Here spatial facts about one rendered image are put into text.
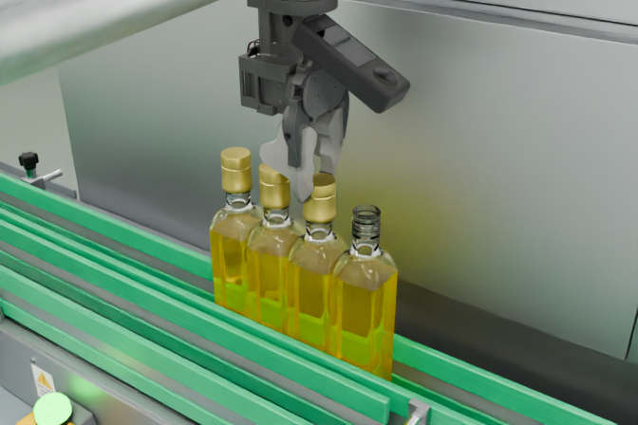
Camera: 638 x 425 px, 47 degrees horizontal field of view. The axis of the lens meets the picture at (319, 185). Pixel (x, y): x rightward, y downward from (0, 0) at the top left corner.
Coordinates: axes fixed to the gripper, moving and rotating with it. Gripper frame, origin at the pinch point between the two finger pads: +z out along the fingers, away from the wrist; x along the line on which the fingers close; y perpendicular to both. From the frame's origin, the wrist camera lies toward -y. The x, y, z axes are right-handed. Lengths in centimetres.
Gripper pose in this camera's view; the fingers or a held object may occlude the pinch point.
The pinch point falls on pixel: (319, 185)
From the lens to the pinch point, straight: 77.3
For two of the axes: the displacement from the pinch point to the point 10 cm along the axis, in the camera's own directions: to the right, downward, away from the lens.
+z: 0.0, 8.8, 4.7
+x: -5.6, 3.9, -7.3
